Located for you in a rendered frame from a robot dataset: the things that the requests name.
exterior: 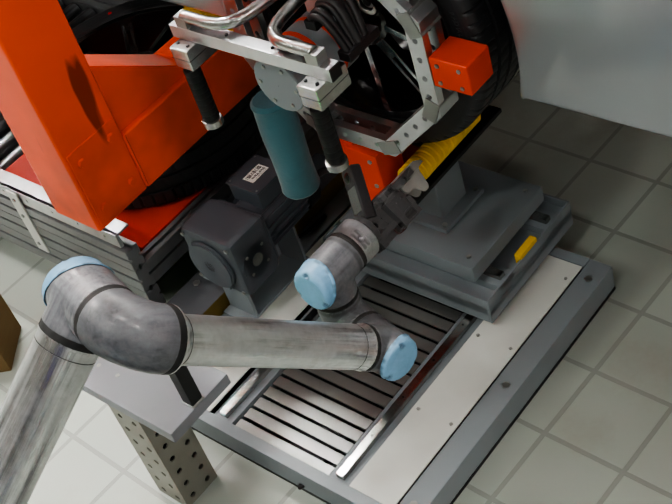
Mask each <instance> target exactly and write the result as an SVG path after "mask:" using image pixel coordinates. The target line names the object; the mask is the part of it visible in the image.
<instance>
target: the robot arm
mask: <svg viewBox="0 0 672 504"><path fill-rule="evenodd" d="M422 162H423V161H422V160H421V159H419V160H415V161H412V162H411V163H410V164H409V165H408V166H407V167H406V168H405V169H404V170H403V171H402V172H401V173H400V174H399V175H398V176H397V177H396V178H395V179H394V180H393V181H392V182H391V183H390V184H388V185H387V186H386V187H385V188H384V189H382V190H381V191H380V192H379V193H378V194H377V195H376V196H375V197H374V198H373V199H372V201H371V199H370V195H369V192H368V189H367V186H366V182H365V179H364V176H363V173H362V169H361V166H360V164H351V165H349V166H348V168H347V169H346V170H345V171H343V172H342V178H343V181H344V184H345V187H346V191H347V194H348V197H349V201H350V204H351V207H352V210H353V214H354V217H353V219H345V220H344V221H343V222H342V223H341V224H340V225H339V226H338V227H337V228H336V230H335V231H334V232H333V233H332V234H331V235H330V236H329V237H328V238H327V239H326V241H325V242H324V243H323V244H322V245H321V246H320V247H319V248H318V249H317V250H316V251H315V252H314V253H313V254H312V256H311V257H310V258H309V259H308V260H306V261H305V262H304V263H303V264H302V265H301V267H300V269H299V270H298V271H297V272H296V274H295V278H294V283H295V287H296V289H297V291H298V292H299V294H300V295H301V297H302V298H303V300H304V301H305V302H307V303H308V304H309V305H310V306H312V307H314V308H316V309H317V311H318V313H319V316H320V318H321V320H322V322H315V321H298V320H281V319H264V318H247V317H230V316H213V315H196V314H184V313H183V311H182V310H181V309H180V308H179V307H178V306H177V305H174V304H168V303H159V302H155V301H151V300H148V299H145V298H143V297H141V296H138V295H136V294H135V293H133V292H132V291H131V290H130V289H129V288H128V287H127V286H126V285H125V284H124V283H123V282H122V281H121V280H120V279H119V278H118V277H117V276H116V275H115V273H114V272H113V270H112V269H111V268H109V267H108V266H106V265H104V264H103V263H102V262H100V261H99V260H97V259H95V258H92V257H88V256H77V257H73V258H69V259H68V260H66V261H62V262H61V263H59V264H58V265H56V266H55V267H54V268H53V269H52V270H51V271H50V272H49V273H48V275H47V276H46V278H45V280H44V282H43V285H42V296H43V301H44V303H45V305H46V308H45V310H44V313H43V315H42V317H41V319H40V321H39V323H38V329H37V331H36V333H35V335H34V338H33V340H32V342H31V344H30V346H29V348H28V350H27V352H26V355H25V357H24V359H23V361H22V363H21V365H20V367H19V369H18V371H17V374H16V376H15V378H14V380H13V382H12V384H11V386H10V388H9V390H8V393H7V395H6V397H5V399H4V401H3V403H2V405H1V407H0V504H27V503H28V501H29V499H30V497H31V495H32V493H33V491H34V489H35V486H36V484H37V482H38V480H39V478H40V476H41V474H42V472H43V470H44V468H45V466H46V464H47V462H48V460H49V458H50V455H51V453H52V451H53V449H54V447H55V445H56V443H57V441H58V439H59V437H60V435H61V433H62V431H63V429H64V427H65V424H66V422H67V420H68V418H69V416H70V414H71V412H72V410H73V408H74V406H75V404H76V402H77V400H78V398H79V396H80V393H81V391H82V389H83V387H84V385H85V383H86V381H87V379H88V377H89V375H90V373H91V371H92V369H93V367H94V365H95V362H96V360H97V358H98V356H99V357H101V358H103V359H105V360H107V361H109V362H111V363H113V364H116V365H118V366H121V367H124V368H127V369H130V370H134V371H137V372H142V373H147V374H157V375H170V374H173V373H175V372H176V371H177V370H178V369H179V368H180V367H181V366H208V367H247V368H287V369H327V370H355V371H359V372H361V371H362V372H376V373H378V374H380V376H381V377H382V378H383V379H386V380H388V381H396V380H398V379H400V378H402V377H403V376H405V375H406V374H407V373H408V372H409V371H410V369H411V368H412V366H413V365H414V362H415V361H416V357H417V345H416V343H415V342H414V340H412V339H411V338H410V336H409V335H408V334H406V333H404V332H402V331H401V330H400V329H399V328H397V327H396V326H395V325H393V324H392V323H391V322H389V321H388V320H387V319H385V318H384V317H383V316H382V315H380V314H379V313H378V312H377V311H375V310H374V309H373V308H371V307H370V306H369V305H368V304H366V303H365V302H364V301H363V299H362V297H361V294H360V291H359V289H358V286H357V283H356V281H355V277H356V276H357V275H358V274H359V273H360V272H361V271H362V269H363V268H364V267H365V266H366V265H367V264H368V263H369V261H370V260H371V259H372V258H373V257H374V256H375V255H376V254H377V253H378V254H379V253H380V252H382V251H383V250H385V249H386V248H387V247H388V246H389V245H390V244H389V243H390V242H391V241H392V240H393V239H394V238H395V237H396V236H397V234H401V233H402V232H404V231H405V230H406V229H407V226H408V225H409V224H410V223H411V222H412V220H413V219H414V218H415V217H416V216H417V215H418V214H419V213H420V212H421V210H422V208H421V207H420V206H419V205H418V204H417V203H416V201H415V200H414V199H413V198H412V197H411V196H414V197H418V196H420V195H421V191H426V190H427V189H428V188H429V185H428V182H427V181H426V179H425V178H424V176H423V175H422V173H421V172H420V170H419V166H420V165H421V163H422ZM406 194H409V195H408V196H407V195H406ZM410 195H411V196H410ZM404 228H405V229H404ZM401 231H402V232H401Z"/></svg>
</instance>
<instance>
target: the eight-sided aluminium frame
mask: <svg viewBox="0 0 672 504"><path fill-rule="evenodd" d="M253 1H255V0H223V3H224V5H225V8H226V11H227V13H228V15H231V14H233V13H236V12H238V11H240V10H241V9H243V8H245V7H246V6H248V5H249V4H251V3H252V2H253ZM378 1H379V2H380V3H381V4H382V5H383V6H384V7H385V8H386V9H387V10H388V11H389V12H390V13H391V14H392V15H393V16H394V17H395V18H396V19H397V21H398V22H399V23H400V24H401V25H402V27H403V28H404V30H405V34H406V38H407V42H408V45H409V49H410V53H411V57H412V61H413V65H414V69H415V73H416V76H417V80H418V84H419V88H420V92H421V96H422V100H423V105H422V106H421V107H420V108H419V109H418V110H417V111H415V112H414V113H413V114H412V115H411V116H410V117H409V118H408V119H407V120H406V121H404V122H403V123H398V122H394V121H391V120H388V119H384V118H381V117H378V116H375V115H371V114H368V113H365V112H361V111H358V110H355V109H352V108H348V107H345V106H342V105H338V104H336V103H335V102H332V103H331V104H330V105H329V109H330V112H331V116H332V118H333V122H334V124H335V128H336V131H337V134H338V137H339V139H342V140H345V141H348V142H351V143H354V144H357V145H361V146H364V147H367V148H370V149H373V150H376V151H379V152H382V153H384V155H391V156H394V157H396V156H398V155H399V154H402V152H403V151H404V150H405V149H406V148H407V147H408V146H409V145H410V144H412V143H413V142H414V141H415V140H416V139H417V138H419V137H420V136H421V135H422V134H423V133H424V132H425V131H427V130H428V129H429V128H430V127H431V126H432V125H434V124H436V123H437V122H438V121H439V120H440V119H441V118H442V117H443V116H444V115H445V114H446V113H447V112H448V111H449V109H450V108H451V107H452V106H453V105H454V104H455V103H456V102H457V101H458V99H459V98H458V93H457V92H456V91H452V90H448V89H445V88H441V87H438V86H435V84H434V80H433V75H432V71H431V67H430V63H429V59H428V58H429V56H430V55H431V54H432V53H433V52H434V51H435V50H436V49H437V48H438V47H439V46H440V45H441V44H442V43H443V42H444V41H445V37H444V33H443V29H442V25H441V20H440V19H441V18H442V17H441V15H440V13H439V12H438V7H437V5H436V4H435V3H434V2H433V1H432V0H378ZM233 30H234V32H237V33H240V34H244V35H247V36H251V37H255V38H258V39H262V40H265V41H269V39H268V37H267V25H266V22H265V19H264V16H263V13H260V14H259V15H258V16H256V17H255V18H253V19H251V20H250V21H248V22H246V23H245V24H243V25H241V26H238V27H236V28H233ZM269 42H270V41H269ZM297 112H298V113H299V114H300V115H301V116H302V117H303V118H304V119H305V120H306V123H307V124H308V125H310V126H311V127H313V128H314V129H315V130H316V128H315V125H314V122H313V119H312V116H311V114H310V108H309V107H305V106H304V107H303V108H302V109H301V110H299V111H297Z"/></svg>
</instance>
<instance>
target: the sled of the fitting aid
mask: <svg viewBox="0 0 672 504"><path fill-rule="evenodd" d="M543 196H544V201H543V202H542V203H541V204H540V206H539V207H538V208H537V209H536V210H535V212H534V213H533V214H532V215H531V216H530V218H529V219H528V220H527V221H526V222H525V224H524V225H523V226H522V227H521V228H520V229H519V231H518V232H517V233H516V234H515V235H514V237H513V238H512V239H511V240H510V241H509V243H508V244H507V245H506V246H505V247H504V249H503V250H502V251H501V252H500V253H499V255H498V256H497V257H496V258H495V259H494V261H493V262H492V263H491V264H490V265H489V267H488V268H487V269H486V270H485V271H484V273H483V274H482V275H481V276H480V277H479V279H478V280H477V281H476V282H474V281H471V280H469V279H466V278H463V277H461V276H458V275H456V274H453V273H450V272H448V271H445V270H442V269H440V268H437V267H435V266H432V265H429V264H427V263H424V262H421V261H419V260H416V259H414V258H411V257H408V256H406V255H403V254H400V253H398V252H395V251H393V250H390V249H387V248H386V249H385V250H383V251H382V252H380V253H379V254H378V253H377V254H376V255H375V256H374V257H373V258H372V259H371V260H370V261H369V263H368V264H367V265H366V266H365V267H364V268H363V269H362V272H365V273H367V274H370V275H372V276H375V277H377V278H380V279H382V280H385V281H387V282H390V283H392V284H395V285H397V286H400V287H402V288H405V289H407V290H410V291H412V292H415V293H417V294H420V295H422V296H425V297H427V298H430V299H432V300H435V301H437V302H440V303H442V304H445V305H447V306H450V307H452V308H455V309H457V310H460V311H462V312H465V313H467V314H470V315H472V316H475V317H477V318H480V319H482V320H485V321H487V322H490V323H492V324H493V322H494V321H495V320H496V319H497V318H498V316H499V315H500V314H501V313H502V311H503V310H504V309H505V308H506V306H507V305H508V304H509V303H510V301H511V300H512V299H513V298H514V296H515V295H516V294H517V293H518V292H519V290H520V289H521V288H522V287H523V285H524V284H525V283H526V282H527V280H528V279H529V278H530V277H531V275H532V274H533V273H534V272H535V270H536V269H537V268H538V267H539V266H540V264H541V263H542V262H543V261H544V259H545V258H546V257H547V256H548V254H549V253H550V252H551V251H552V249H553V248H554V247H555V246H556V244H557V243H558V242H559V241H560V239H561V238H562V237H563V236H564V235H565V233H566V232H567V231H568V230H569V228H570V227H571V226H572V225H573V219H572V213H571V207H570V202H569V201H566V200H563V199H560V198H557V197H554V196H551V195H548V194H544V193H543ZM340 220H341V219H340ZM340 220H339V221H338V222H337V223H336V224H335V225H334V226H333V227H332V229H331V230H330V231H329V232H328V233H327V234H326V235H325V236H324V237H323V240H324V242H325V241H326V239H327V238H328V237H329V236H330V235H331V234H332V233H333V232H334V231H335V230H336V228H337V227H338V226H339V225H340V224H341V221H340Z"/></svg>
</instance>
